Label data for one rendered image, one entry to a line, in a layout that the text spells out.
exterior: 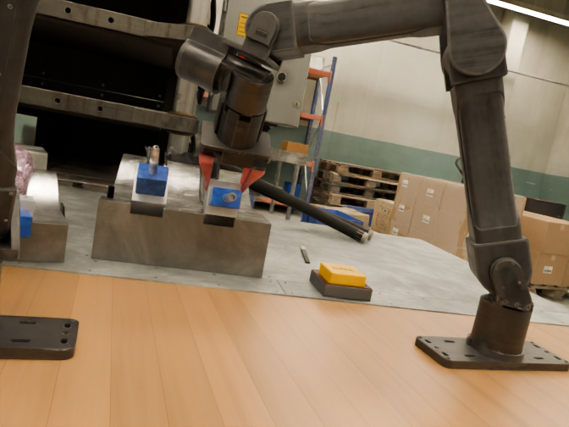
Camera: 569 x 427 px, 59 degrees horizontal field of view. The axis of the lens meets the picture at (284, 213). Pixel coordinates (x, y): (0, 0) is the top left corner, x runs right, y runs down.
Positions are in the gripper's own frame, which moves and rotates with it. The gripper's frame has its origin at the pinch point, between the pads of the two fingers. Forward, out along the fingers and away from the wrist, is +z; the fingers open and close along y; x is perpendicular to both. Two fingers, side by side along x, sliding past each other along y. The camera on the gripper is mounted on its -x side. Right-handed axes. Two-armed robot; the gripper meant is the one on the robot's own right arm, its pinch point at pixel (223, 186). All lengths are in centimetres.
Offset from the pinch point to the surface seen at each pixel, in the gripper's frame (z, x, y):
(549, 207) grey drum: 263, -409, -498
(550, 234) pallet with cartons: 184, -247, -346
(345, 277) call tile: 5.0, 11.4, -20.1
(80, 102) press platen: 34, -72, 35
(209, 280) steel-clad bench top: 8.3, 12.1, 0.5
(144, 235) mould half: 6.6, 6.3, 10.7
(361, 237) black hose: 31, -28, -42
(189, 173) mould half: 15.0, -21.9, 4.1
